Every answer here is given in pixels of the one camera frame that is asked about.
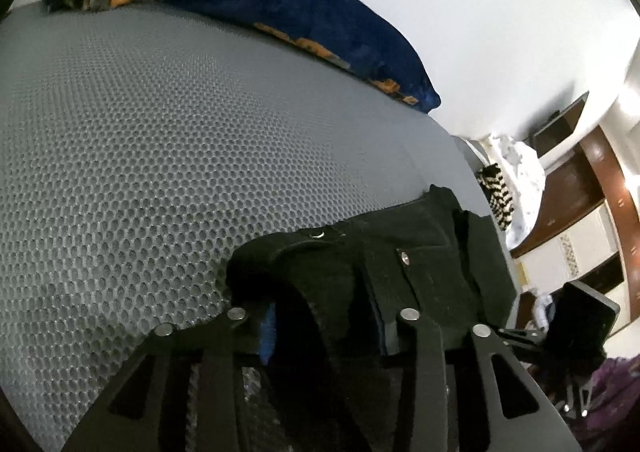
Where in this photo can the white crumpled cloth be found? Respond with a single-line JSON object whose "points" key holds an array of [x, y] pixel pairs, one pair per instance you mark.
{"points": [[525, 182]]}

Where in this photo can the grey mesh mattress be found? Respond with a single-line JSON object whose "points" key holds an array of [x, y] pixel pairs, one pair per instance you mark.
{"points": [[150, 156]]}

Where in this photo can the black pants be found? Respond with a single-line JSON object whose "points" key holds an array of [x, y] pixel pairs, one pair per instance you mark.
{"points": [[350, 257]]}

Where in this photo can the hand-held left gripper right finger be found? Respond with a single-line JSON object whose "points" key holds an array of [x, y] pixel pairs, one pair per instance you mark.
{"points": [[390, 337]]}

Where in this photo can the brown and white wooden cabinet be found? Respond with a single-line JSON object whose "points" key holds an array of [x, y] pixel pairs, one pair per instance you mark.
{"points": [[575, 192]]}

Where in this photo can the blue printed blanket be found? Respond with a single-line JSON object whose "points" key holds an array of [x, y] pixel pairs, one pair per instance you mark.
{"points": [[310, 6]]}

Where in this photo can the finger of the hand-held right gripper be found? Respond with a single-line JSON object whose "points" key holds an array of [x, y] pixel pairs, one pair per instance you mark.
{"points": [[525, 334]]}

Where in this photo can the dark box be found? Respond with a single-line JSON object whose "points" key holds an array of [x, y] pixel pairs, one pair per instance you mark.
{"points": [[560, 129]]}

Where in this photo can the purple clothing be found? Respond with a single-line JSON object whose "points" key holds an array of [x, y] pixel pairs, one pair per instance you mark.
{"points": [[615, 402]]}

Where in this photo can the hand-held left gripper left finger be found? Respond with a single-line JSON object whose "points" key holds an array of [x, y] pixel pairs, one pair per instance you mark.
{"points": [[268, 332]]}

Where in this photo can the black white striped cloth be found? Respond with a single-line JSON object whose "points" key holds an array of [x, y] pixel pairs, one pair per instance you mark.
{"points": [[497, 197]]}

